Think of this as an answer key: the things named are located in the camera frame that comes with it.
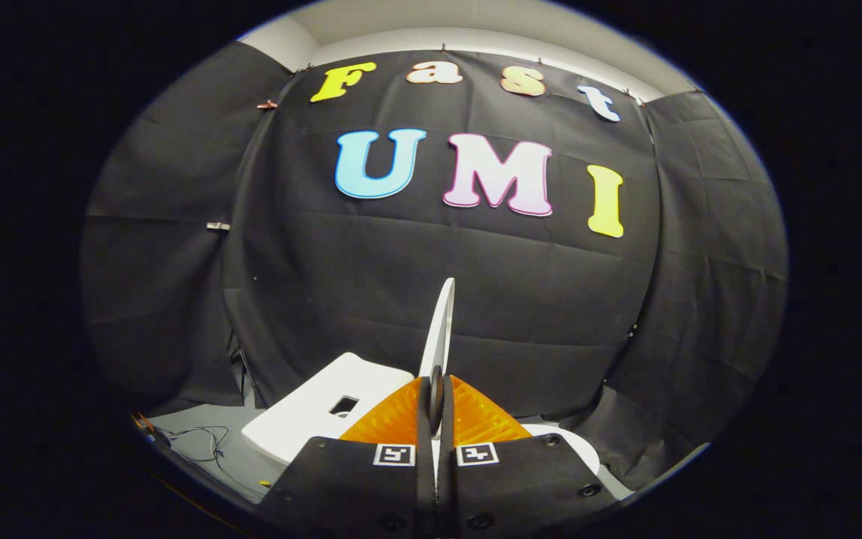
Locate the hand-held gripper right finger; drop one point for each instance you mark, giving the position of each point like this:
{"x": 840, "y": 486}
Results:
{"x": 447, "y": 449}

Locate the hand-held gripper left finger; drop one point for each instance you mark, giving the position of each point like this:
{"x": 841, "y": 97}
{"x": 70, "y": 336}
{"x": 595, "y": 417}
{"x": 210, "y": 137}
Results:
{"x": 423, "y": 449}

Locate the white toilet lid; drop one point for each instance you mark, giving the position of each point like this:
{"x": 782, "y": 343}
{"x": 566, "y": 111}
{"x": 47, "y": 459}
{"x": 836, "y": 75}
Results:
{"x": 440, "y": 329}

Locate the white toilet seat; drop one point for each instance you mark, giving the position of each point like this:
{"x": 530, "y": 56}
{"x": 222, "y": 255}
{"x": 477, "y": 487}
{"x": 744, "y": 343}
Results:
{"x": 577, "y": 449}

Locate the black backdrop cloth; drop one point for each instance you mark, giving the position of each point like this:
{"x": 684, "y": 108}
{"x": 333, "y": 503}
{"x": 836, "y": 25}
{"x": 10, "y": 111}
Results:
{"x": 401, "y": 284}

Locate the copper cloth clip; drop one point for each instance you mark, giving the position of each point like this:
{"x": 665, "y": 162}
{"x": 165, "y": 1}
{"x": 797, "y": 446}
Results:
{"x": 266, "y": 105}

